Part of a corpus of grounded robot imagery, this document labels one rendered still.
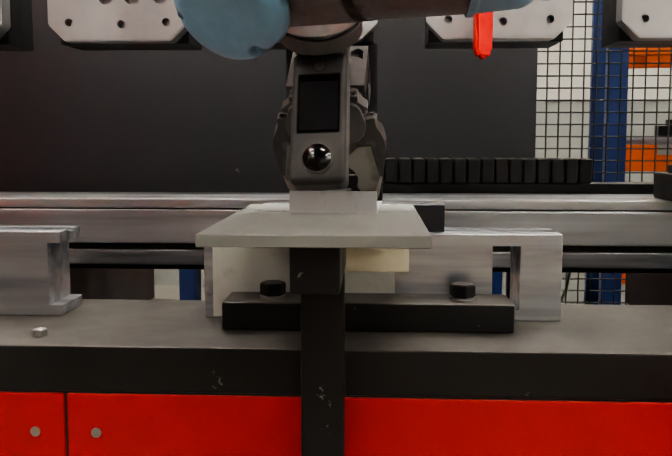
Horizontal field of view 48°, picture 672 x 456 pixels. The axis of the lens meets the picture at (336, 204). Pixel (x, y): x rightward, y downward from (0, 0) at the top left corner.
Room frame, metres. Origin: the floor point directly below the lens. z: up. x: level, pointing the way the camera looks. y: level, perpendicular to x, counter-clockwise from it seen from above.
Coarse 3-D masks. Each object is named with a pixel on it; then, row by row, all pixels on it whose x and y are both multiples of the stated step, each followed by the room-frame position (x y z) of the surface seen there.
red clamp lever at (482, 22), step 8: (480, 16) 0.76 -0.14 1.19; (488, 16) 0.76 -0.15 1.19; (480, 24) 0.76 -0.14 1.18; (488, 24) 0.76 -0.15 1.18; (480, 32) 0.76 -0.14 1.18; (488, 32) 0.76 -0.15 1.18; (480, 40) 0.76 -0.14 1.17; (488, 40) 0.76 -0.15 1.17; (480, 48) 0.76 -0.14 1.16; (488, 48) 0.76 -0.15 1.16; (480, 56) 0.77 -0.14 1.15
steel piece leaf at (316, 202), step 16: (304, 192) 0.73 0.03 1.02; (320, 192) 0.73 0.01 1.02; (336, 192) 0.73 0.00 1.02; (352, 192) 0.73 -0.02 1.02; (368, 192) 0.73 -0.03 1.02; (304, 208) 0.73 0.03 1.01; (320, 208) 0.73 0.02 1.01; (336, 208) 0.73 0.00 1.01; (352, 208) 0.73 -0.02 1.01; (368, 208) 0.73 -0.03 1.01
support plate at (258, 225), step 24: (240, 216) 0.71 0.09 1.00; (264, 216) 0.71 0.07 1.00; (288, 216) 0.71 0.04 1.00; (312, 216) 0.71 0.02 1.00; (336, 216) 0.71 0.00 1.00; (360, 216) 0.71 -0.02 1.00; (384, 216) 0.71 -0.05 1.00; (408, 216) 0.71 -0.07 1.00; (216, 240) 0.58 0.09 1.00; (240, 240) 0.57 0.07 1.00; (264, 240) 0.57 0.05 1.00; (288, 240) 0.57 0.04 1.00; (312, 240) 0.57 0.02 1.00; (336, 240) 0.57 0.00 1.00; (360, 240) 0.57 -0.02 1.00; (384, 240) 0.57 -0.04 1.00; (408, 240) 0.57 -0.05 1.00
